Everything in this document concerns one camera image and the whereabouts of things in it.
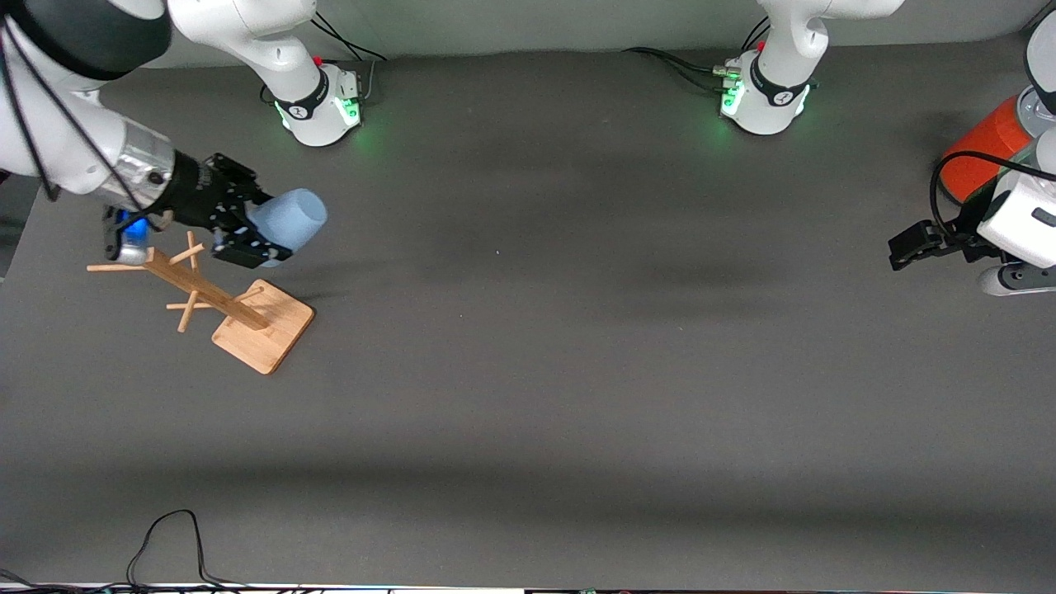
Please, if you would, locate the light blue cup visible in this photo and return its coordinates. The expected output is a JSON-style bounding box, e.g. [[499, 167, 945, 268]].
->
[[245, 189, 328, 268]]

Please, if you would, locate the orange cylindrical container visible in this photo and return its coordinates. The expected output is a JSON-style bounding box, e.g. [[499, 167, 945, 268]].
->
[[940, 87, 1056, 205]]

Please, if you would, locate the wooden mug tree stand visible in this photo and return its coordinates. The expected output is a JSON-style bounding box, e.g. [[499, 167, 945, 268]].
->
[[87, 231, 316, 375]]

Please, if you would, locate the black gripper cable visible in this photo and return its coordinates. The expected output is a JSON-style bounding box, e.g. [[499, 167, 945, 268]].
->
[[0, 21, 158, 232], [929, 150, 1056, 242]]

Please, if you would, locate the black base cable bundle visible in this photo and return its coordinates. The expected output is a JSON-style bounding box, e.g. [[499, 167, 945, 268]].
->
[[309, 12, 389, 104], [621, 15, 772, 93]]

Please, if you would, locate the thin black looped cable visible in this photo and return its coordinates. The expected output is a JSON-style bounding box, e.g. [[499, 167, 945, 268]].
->
[[125, 509, 248, 590]]

